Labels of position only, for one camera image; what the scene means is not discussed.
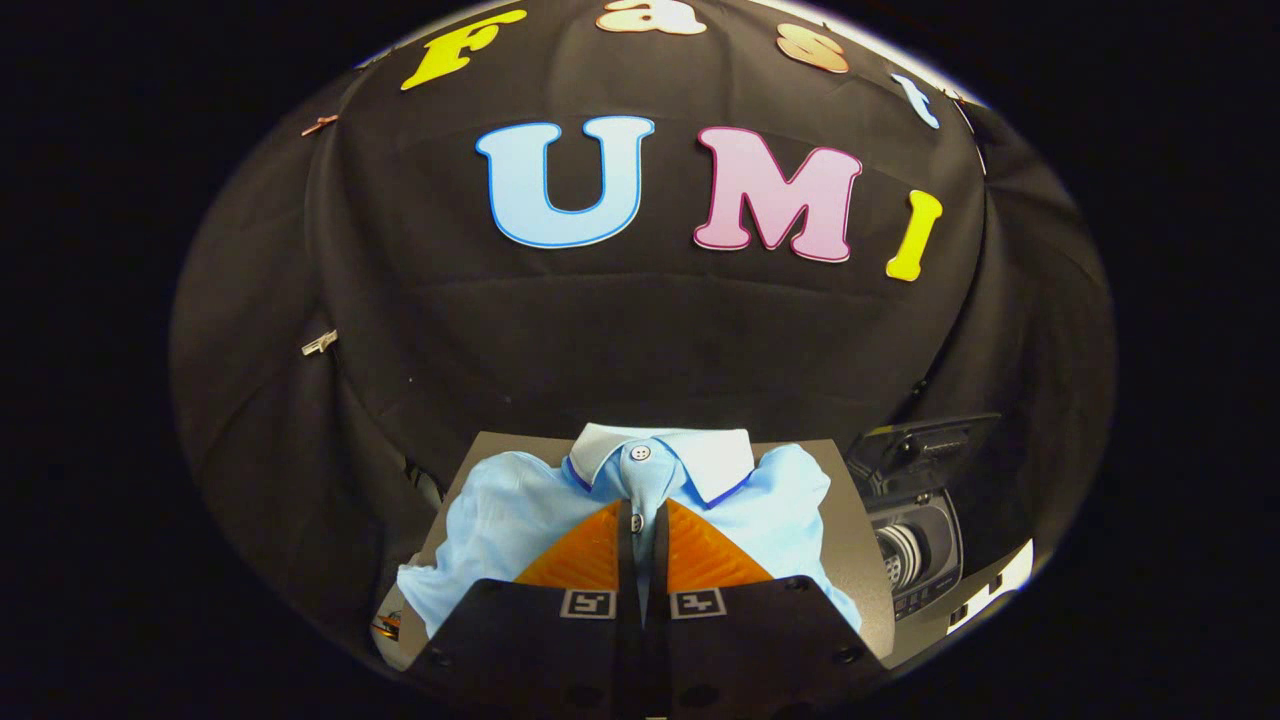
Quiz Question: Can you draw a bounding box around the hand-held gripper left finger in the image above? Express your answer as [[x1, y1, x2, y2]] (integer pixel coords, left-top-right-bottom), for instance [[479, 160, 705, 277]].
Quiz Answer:
[[405, 500, 642, 720]]

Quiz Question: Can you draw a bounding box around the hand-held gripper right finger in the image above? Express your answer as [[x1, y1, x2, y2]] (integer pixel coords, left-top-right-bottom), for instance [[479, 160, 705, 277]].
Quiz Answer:
[[645, 500, 891, 720]]

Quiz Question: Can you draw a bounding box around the light blue polo shirt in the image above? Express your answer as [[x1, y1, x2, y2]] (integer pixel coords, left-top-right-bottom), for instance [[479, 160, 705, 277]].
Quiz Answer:
[[397, 423, 863, 641]]

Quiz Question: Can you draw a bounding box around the large grey cabinet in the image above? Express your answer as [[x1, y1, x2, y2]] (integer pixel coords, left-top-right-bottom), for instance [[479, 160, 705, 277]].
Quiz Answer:
[[372, 432, 897, 673]]

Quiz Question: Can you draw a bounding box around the grey washing machine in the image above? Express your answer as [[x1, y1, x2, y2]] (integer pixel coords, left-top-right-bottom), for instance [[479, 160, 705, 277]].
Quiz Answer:
[[862, 486, 1003, 643]]

